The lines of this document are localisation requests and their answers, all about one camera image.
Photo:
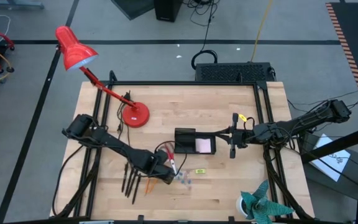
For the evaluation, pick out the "black tower box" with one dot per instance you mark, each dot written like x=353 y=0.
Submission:
x=168 y=9

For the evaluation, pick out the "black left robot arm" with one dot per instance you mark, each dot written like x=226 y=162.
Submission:
x=113 y=143

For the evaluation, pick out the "black metal stand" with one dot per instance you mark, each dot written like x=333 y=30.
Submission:
x=337 y=143

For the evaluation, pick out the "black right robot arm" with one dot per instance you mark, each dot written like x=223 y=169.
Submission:
x=306 y=119

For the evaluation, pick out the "grey metal base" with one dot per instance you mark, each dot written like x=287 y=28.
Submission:
x=17 y=4

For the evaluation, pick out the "orange pencil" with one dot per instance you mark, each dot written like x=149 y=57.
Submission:
x=154 y=182
x=148 y=187

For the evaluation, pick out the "black pen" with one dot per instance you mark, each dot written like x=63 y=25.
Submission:
x=133 y=184
x=136 y=189
x=124 y=179
x=129 y=182

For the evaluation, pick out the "white printed paper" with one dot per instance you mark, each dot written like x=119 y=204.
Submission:
x=331 y=161

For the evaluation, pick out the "black mesh desk organizer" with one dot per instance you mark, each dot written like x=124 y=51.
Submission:
x=185 y=140

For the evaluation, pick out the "pink sticky note pad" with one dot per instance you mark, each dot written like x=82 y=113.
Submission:
x=203 y=145

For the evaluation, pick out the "yellow-green eraser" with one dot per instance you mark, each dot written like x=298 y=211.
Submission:
x=200 y=171

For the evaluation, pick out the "teal artificial plant white pot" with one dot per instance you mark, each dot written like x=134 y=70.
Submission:
x=259 y=205

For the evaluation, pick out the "red desk lamp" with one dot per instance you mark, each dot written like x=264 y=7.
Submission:
x=75 y=49

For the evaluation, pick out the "dark angled panel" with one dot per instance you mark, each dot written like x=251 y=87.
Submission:
x=132 y=7

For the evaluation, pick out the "black metal table frame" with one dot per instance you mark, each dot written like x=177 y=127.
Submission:
x=182 y=83

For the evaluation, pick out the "black mat orange stripes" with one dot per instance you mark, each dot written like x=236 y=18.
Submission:
x=356 y=31

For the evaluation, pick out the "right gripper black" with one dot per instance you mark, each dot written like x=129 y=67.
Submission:
x=245 y=135

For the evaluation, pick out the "black mesh computer case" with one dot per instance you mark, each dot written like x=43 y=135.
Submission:
x=228 y=72

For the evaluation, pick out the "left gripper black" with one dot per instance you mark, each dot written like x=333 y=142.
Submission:
x=158 y=166

